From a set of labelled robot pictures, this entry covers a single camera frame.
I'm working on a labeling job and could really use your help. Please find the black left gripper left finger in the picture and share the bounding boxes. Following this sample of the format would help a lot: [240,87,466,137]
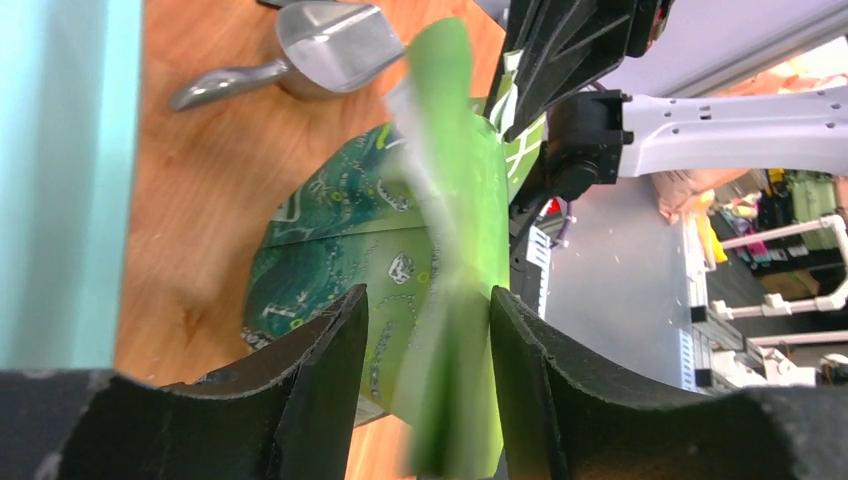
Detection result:
[1,284,368,479]

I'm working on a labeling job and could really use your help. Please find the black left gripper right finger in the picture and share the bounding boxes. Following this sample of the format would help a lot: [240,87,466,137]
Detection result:
[490,287,847,479]

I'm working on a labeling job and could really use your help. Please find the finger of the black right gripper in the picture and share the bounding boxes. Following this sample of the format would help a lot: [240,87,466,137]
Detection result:
[484,0,663,142]

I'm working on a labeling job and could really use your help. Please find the green cat litter bag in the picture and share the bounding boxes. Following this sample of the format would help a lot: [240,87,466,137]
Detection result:
[242,18,546,479]

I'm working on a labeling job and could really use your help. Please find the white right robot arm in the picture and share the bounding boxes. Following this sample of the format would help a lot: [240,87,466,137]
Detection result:
[485,1,847,234]

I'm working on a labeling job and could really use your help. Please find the light blue litter box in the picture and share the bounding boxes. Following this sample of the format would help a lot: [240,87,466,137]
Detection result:
[1,1,144,369]

